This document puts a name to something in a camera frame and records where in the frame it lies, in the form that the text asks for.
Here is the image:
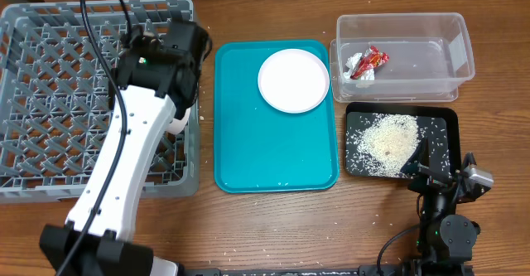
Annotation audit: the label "black waste tray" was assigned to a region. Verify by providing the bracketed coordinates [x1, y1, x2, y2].
[345, 102, 461, 173]

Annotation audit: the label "red snack wrapper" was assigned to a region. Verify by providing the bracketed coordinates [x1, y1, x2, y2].
[352, 46, 389, 79]

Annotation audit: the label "white paper napkin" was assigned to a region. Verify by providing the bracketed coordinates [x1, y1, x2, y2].
[342, 53, 375, 81]

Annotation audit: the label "cooked rice leftovers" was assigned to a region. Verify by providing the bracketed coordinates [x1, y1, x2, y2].
[346, 112, 451, 179]

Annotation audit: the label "large white round plate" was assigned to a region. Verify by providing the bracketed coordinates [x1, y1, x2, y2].
[258, 49, 330, 114]

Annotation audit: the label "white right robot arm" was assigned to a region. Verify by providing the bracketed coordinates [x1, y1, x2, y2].
[398, 138, 484, 275]

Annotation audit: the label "clear plastic bin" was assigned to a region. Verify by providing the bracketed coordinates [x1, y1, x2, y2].
[330, 12, 475, 103]

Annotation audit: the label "teal plastic tray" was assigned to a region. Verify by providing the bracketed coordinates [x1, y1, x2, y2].
[214, 40, 340, 194]

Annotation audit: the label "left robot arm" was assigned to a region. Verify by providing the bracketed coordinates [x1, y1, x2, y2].
[39, 45, 207, 275]

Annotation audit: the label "grey dishwasher rack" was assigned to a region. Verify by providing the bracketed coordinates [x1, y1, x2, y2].
[1, 0, 195, 204]

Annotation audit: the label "small white bowl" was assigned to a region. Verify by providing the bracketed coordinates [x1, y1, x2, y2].
[166, 109, 190, 135]

